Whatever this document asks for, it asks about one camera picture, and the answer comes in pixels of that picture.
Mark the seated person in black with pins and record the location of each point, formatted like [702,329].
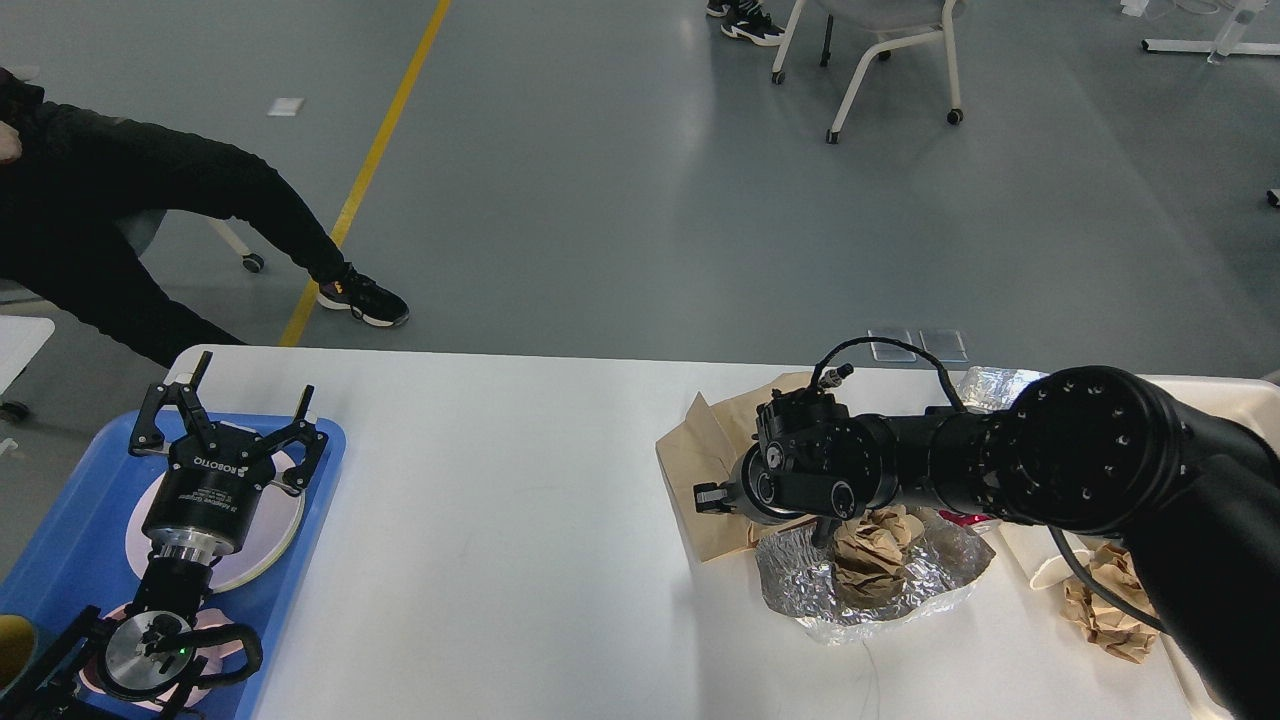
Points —
[79,172]

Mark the black sneakers at top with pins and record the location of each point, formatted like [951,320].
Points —
[746,21]

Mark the back crumpled foil container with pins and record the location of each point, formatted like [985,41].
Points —
[987,389]

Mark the floor socket cover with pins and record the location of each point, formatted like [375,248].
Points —
[947,345]
[898,351]

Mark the white stand base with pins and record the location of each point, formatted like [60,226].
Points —
[1228,42]

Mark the lying white paper cup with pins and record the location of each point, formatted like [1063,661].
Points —
[1037,554]

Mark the foil tray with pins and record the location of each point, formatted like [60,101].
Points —
[797,581]

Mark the white side table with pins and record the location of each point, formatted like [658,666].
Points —
[21,338]

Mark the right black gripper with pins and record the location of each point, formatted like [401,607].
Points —
[741,494]

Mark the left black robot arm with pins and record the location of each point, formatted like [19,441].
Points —
[159,582]

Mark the brown paper ball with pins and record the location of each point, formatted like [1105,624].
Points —
[870,556]

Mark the crushed red can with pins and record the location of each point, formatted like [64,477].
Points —
[977,522]

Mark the left floor socket cover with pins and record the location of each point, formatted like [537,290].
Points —
[898,351]

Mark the crumpled brown paper scrap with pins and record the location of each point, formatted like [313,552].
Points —
[1100,621]

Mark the white frame office chair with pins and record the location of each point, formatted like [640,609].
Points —
[896,25]

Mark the white plastic bin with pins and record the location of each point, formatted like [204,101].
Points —
[1254,404]

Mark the right floor socket cover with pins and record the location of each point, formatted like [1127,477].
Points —
[947,345]

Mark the dark teal cup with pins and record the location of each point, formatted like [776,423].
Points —
[19,639]

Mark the blue plastic tray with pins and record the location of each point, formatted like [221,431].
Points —
[76,558]

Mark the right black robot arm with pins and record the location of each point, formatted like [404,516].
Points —
[1090,450]

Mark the pink plate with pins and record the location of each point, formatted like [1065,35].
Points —
[277,519]

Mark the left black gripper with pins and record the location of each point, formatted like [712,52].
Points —
[205,490]

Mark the brown paper bag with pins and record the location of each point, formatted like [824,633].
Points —
[704,448]

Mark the black sneaker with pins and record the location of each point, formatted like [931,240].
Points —
[360,296]

